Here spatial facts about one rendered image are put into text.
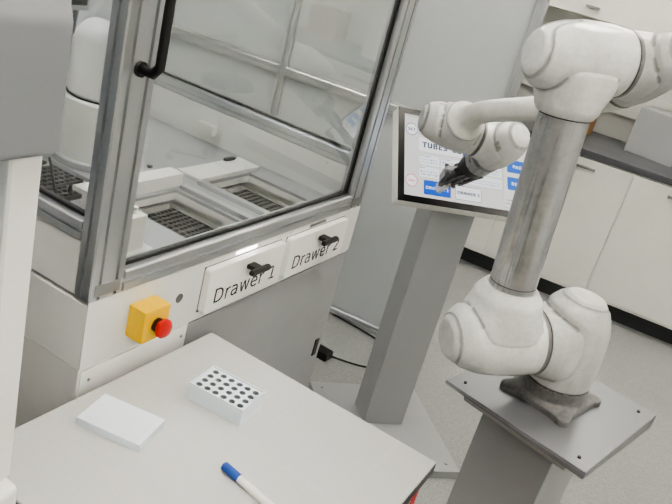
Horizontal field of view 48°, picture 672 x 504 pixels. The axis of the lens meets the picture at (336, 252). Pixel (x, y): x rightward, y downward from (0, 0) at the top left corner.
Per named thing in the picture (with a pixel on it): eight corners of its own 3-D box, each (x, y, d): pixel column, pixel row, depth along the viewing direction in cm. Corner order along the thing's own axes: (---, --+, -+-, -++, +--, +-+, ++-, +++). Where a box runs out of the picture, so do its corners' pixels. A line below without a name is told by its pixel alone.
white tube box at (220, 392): (261, 407, 149) (265, 391, 148) (239, 426, 142) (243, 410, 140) (210, 380, 153) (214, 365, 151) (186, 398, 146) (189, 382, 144)
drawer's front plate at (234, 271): (277, 281, 188) (287, 242, 184) (202, 315, 164) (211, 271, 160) (272, 278, 189) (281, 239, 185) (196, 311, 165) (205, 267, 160)
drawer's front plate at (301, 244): (339, 253, 215) (349, 218, 210) (283, 278, 190) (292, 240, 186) (334, 250, 215) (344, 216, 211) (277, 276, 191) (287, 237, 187)
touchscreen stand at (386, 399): (457, 478, 268) (560, 220, 228) (339, 475, 253) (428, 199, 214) (411, 393, 311) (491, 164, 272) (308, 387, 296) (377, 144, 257)
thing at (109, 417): (164, 426, 136) (165, 419, 136) (138, 452, 129) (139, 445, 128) (104, 400, 139) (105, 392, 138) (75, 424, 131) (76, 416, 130)
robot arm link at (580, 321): (605, 396, 171) (640, 314, 162) (537, 396, 165) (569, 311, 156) (568, 356, 185) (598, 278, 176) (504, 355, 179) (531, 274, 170)
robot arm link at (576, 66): (540, 390, 164) (450, 390, 157) (505, 351, 178) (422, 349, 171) (662, 35, 135) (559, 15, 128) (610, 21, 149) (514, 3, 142)
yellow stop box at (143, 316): (168, 335, 149) (174, 304, 147) (142, 347, 143) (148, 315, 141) (149, 324, 151) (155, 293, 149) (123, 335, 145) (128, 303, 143)
